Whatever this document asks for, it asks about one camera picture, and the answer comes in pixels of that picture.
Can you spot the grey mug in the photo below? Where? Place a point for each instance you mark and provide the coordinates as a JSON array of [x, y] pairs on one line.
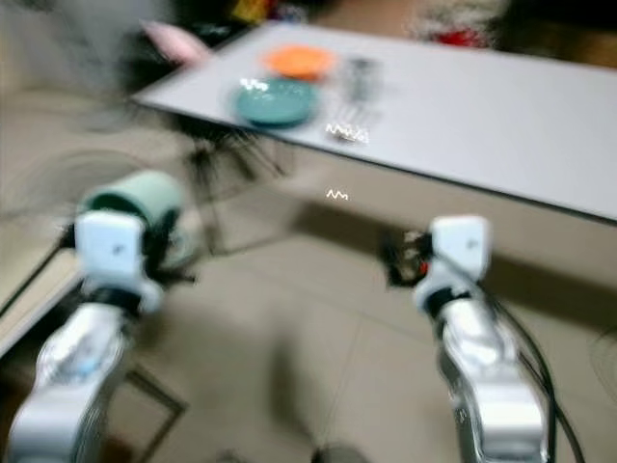
[[362, 79]]

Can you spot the red garment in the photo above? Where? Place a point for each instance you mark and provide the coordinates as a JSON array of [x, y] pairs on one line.
[[463, 38]]

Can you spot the orange bowl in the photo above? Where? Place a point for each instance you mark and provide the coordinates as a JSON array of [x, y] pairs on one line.
[[299, 62]]

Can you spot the beige table with dark edge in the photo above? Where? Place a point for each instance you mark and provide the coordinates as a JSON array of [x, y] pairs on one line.
[[34, 299]]

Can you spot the mint green mug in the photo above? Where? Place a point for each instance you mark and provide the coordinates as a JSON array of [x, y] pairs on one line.
[[135, 193]]

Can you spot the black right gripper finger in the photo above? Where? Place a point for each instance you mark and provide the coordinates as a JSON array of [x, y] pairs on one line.
[[391, 258]]

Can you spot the white table with black legs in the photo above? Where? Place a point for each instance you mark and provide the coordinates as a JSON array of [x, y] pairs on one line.
[[482, 125]]

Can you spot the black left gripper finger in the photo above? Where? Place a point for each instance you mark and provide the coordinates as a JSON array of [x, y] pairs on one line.
[[164, 249]]

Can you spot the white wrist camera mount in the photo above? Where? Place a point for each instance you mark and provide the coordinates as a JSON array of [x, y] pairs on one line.
[[111, 256], [455, 256]]

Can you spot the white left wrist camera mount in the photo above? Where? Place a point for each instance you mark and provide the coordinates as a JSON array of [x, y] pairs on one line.
[[111, 256]]

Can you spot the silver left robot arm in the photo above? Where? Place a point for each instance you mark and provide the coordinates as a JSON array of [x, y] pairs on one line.
[[72, 376]]

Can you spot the teal round plate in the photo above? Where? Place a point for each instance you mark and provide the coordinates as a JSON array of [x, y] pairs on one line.
[[278, 102]]

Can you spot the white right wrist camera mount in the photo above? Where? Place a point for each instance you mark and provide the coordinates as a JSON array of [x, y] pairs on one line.
[[455, 256]]

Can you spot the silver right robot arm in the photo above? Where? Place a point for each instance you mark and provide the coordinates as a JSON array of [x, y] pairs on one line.
[[487, 386]]

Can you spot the pink pillow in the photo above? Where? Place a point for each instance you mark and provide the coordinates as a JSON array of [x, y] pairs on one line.
[[178, 42]]

